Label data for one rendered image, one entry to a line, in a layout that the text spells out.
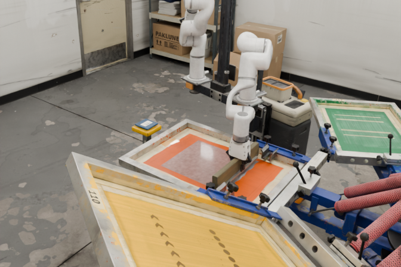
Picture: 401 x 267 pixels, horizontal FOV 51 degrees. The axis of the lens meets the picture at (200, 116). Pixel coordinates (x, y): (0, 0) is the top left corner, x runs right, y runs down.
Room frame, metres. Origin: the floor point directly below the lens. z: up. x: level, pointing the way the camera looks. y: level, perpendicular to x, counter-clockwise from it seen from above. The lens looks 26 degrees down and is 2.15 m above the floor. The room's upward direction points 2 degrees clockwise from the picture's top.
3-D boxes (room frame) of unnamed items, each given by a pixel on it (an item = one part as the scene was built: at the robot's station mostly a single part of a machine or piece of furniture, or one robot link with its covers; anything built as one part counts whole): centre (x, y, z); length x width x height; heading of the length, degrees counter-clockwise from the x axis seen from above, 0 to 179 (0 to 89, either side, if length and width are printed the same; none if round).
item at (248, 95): (2.33, -0.28, 1.21); 0.16 x 0.13 x 0.15; 135
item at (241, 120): (1.81, -0.21, 1.25); 0.15 x 0.10 x 0.11; 172
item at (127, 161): (1.85, -0.08, 0.97); 0.79 x 0.58 x 0.04; 56
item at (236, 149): (1.77, -0.20, 1.12); 0.10 x 0.07 x 0.11; 56
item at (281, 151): (1.95, -0.43, 0.98); 0.30 x 0.05 x 0.07; 56
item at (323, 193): (1.54, -0.54, 1.02); 0.17 x 0.06 x 0.05; 56
